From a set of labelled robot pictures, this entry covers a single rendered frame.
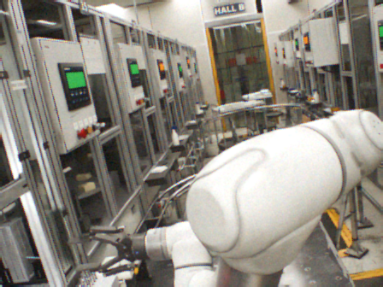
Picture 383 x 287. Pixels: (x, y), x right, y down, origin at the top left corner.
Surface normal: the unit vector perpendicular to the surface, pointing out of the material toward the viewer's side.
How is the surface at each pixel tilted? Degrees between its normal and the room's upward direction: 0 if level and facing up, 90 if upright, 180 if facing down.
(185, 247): 58
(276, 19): 90
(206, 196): 89
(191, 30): 90
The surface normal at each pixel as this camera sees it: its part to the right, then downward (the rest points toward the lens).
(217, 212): -0.76, 0.23
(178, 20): -0.02, 0.26
